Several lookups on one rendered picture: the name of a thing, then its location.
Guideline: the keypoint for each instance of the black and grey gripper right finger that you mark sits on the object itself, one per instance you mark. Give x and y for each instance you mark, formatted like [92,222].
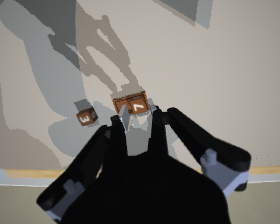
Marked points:
[224,163]

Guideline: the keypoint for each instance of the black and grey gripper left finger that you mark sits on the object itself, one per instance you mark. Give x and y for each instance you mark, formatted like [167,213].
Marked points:
[83,170]

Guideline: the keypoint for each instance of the brown cube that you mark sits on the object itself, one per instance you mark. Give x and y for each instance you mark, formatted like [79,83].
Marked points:
[138,104]
[87,116]

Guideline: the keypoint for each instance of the brown wooden tray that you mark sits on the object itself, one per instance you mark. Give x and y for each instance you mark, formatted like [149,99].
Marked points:
[125,100]

